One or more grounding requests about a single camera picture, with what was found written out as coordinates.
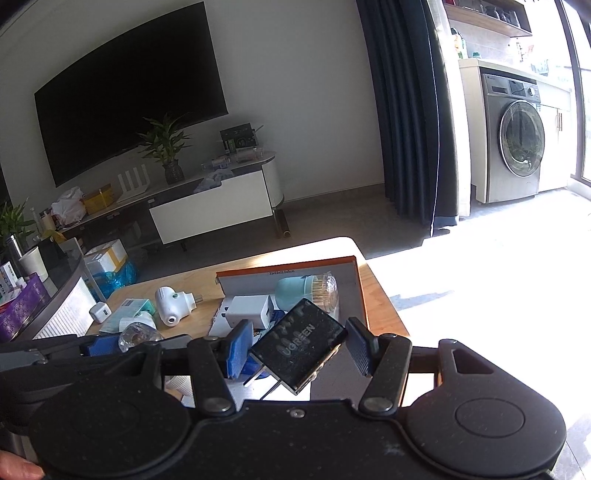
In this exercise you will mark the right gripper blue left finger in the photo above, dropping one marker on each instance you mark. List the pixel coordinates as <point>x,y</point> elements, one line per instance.
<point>238,343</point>

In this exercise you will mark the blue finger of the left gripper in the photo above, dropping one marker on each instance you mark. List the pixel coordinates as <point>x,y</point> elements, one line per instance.
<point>100,345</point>

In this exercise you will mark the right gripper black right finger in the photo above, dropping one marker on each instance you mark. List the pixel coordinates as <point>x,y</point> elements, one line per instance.
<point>363,346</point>

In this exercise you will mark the blue floss pick case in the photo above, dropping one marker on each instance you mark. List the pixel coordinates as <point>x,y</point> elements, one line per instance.
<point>251,365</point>

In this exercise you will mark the small white cube charger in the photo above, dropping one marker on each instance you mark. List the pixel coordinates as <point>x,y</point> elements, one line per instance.
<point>100,312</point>

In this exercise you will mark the white wall charger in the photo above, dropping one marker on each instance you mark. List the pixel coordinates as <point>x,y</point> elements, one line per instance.
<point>256,308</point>

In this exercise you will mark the black UGREEN charger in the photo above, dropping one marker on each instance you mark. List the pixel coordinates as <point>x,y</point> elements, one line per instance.
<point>298,345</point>

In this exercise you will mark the blue toothpick holder jar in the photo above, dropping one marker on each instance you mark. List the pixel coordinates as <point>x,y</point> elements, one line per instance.
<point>320,289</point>

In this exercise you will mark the person's left hand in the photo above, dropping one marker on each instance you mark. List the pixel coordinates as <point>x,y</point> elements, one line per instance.
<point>13,467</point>

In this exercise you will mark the orange white cardboard box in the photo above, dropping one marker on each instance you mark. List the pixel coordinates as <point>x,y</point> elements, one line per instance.
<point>264,294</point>

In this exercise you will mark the teal green carton box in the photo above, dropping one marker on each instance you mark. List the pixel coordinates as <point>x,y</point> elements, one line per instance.
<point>129,309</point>

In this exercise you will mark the round dark-top ribbed table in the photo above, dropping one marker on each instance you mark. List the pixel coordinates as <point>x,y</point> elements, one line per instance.
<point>72,292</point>

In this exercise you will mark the blue plastic bag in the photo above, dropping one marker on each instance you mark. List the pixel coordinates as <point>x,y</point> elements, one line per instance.
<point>109,282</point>

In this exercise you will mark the white plug-in mosquito heater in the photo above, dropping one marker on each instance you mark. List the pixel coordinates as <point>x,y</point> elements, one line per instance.
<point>172,306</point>

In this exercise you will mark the purple storage tray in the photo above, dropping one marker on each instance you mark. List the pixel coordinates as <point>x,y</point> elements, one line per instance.
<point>23,308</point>

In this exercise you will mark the cardboard parcel with yellow tape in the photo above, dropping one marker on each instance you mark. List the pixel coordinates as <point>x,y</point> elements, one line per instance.
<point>108,257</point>

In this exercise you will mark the white cup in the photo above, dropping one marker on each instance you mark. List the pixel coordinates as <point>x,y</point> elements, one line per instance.
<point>32,263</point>

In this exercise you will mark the white medicine box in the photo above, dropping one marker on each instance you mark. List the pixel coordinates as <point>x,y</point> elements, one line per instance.
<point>8,279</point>

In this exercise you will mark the white plastic bag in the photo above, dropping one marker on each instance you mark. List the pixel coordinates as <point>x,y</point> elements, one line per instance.
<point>69,208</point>

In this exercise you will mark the yellow box on stand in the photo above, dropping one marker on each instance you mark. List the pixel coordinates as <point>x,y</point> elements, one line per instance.
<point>99,199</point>

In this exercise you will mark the green plant by table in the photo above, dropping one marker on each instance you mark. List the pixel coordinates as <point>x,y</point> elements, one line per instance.
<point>14,223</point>

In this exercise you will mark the white wifi router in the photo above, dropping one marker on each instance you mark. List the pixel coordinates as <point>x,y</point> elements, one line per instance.
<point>133,183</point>

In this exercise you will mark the white TV stand cabinet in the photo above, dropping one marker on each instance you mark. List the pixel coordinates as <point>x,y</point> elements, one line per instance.
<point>166,214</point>

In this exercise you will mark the potted bamboo on TV stand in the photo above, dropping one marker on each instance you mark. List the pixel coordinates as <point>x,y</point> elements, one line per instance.
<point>162,142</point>

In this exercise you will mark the black framed display box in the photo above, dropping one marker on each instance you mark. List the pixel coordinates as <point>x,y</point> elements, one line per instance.
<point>238,137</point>

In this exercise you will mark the silver washing machine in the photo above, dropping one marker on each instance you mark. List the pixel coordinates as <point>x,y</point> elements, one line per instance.
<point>516,140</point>

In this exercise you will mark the dark blue curtain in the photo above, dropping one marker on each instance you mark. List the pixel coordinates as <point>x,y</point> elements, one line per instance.
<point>414,111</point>

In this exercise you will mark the large black wall television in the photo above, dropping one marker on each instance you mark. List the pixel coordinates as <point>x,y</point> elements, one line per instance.
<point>100,106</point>

